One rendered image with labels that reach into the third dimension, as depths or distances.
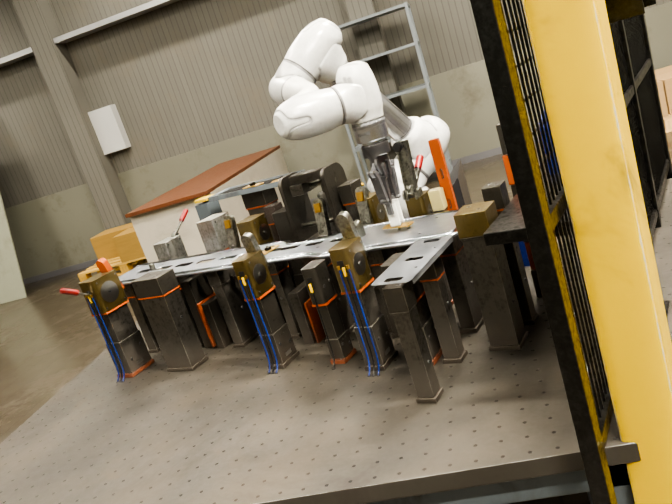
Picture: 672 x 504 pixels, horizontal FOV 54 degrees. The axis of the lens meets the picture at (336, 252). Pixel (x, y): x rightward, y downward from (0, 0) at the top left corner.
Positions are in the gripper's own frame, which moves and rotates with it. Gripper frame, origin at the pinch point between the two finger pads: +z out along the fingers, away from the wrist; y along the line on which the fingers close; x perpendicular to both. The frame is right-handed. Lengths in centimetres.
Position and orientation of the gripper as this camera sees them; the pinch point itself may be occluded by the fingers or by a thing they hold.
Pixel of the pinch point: (394, 212)
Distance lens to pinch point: 183.4
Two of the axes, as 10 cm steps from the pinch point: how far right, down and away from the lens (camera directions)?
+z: 3.0, 9.2, 2.4
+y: -4.7, 3.6, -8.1
